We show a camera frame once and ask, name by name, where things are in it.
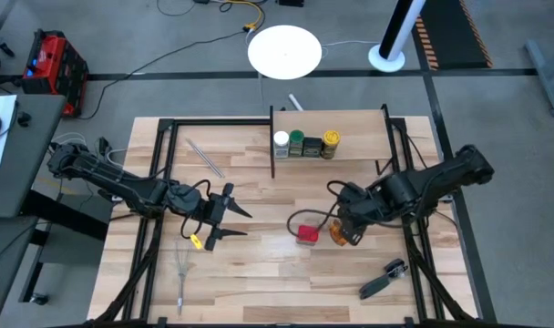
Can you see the yellow-lid brown spice jar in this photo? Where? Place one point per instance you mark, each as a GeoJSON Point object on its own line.
{"type": "Point", "coordinates": [331, 139]}

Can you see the white round disc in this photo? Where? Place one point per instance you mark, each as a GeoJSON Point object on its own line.
{"type": "Point", "coordinates": [284, 52]}

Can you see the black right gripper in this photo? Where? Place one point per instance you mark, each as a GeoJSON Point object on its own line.
{"type": "Point", "coordinates": [356, 223]}

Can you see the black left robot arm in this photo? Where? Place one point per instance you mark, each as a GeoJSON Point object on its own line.
{"type": "Point", "coordinates": [117, 182]}

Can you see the yellow tag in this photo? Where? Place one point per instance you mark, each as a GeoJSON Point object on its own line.
{"type": "Point", "coordinates": [197, 241]}

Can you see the black can opener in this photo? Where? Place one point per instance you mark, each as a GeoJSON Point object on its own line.
{"type": "Point", "coordinates": [377, 286]}

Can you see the white paper sheet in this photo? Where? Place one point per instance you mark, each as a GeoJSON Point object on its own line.
{"type": "Point", "coordinates": [3, 107]}

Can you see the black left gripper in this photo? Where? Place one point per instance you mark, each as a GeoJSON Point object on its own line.
{"type": "Point", "coordinates": [215, 209]}

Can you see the wooden shelf with black frame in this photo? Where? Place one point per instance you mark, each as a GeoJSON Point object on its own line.
{"type": "Point", "coordinates": [359, 125]}

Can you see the black floor box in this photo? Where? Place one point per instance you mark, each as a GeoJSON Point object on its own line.
{"type": "Point", "coordinates": [290, 2]}

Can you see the black desk leg with caster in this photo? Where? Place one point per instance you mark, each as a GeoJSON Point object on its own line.
{"type": "Point", "coordinates": [40, 299]}

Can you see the black mat with orange stripes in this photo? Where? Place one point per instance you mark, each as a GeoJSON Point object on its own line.
{"type": "Point", "coordinates": [454, 36]}

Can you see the small black knob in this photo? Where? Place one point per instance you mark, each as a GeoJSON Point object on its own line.
{"type": "Point", "coordinates": [24, 119]}

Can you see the white-lid bagel seasoning jar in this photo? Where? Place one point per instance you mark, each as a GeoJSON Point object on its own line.
{"type": "Point", "coordinates": [281, 139]}

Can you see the grey metal table leg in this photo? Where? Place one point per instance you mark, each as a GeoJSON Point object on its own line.
{"type": "Point", "coordinates": [543, 68]}

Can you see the small clear glass spice jar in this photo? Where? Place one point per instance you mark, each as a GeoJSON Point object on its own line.
{"type": "Point", "coordinates": [325, 224]}

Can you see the red-lid smoked paprika tin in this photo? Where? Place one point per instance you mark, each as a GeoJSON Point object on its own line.
{"type": "Point", "coordinates": [306, 234]}

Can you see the black-lid green spice tin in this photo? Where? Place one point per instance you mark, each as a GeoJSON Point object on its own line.
{"type": "Point", "coordinates": [312, 146]}

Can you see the white and black pillar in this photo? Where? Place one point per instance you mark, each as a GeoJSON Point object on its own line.
{"type": "Point", "coordinates": [376, 60]}

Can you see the green-lid spice jar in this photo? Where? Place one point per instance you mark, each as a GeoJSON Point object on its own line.
{"type": "Point", "coordinates": [296, 136]}

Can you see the red and black toolbox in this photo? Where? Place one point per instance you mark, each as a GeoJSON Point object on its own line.
{"type": "Point", "coordinates": [54, 64]}

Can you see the silver metal tongs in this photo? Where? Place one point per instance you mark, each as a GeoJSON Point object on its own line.
{"type": "Point", "coordinates": [204, 157]}

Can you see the black metal table frame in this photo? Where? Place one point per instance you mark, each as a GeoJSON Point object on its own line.
{"type": "Point", "coordinates": [213, 122]}

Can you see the grey desk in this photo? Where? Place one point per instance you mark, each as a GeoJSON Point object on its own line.
{"type": "Point", "coordinates": [3, 255]}
{"type": "Point", "coordinates": [26, 150]}

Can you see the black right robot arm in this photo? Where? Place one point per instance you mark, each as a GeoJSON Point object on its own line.
{"type": "Point", "coordinates": [441, 177]}

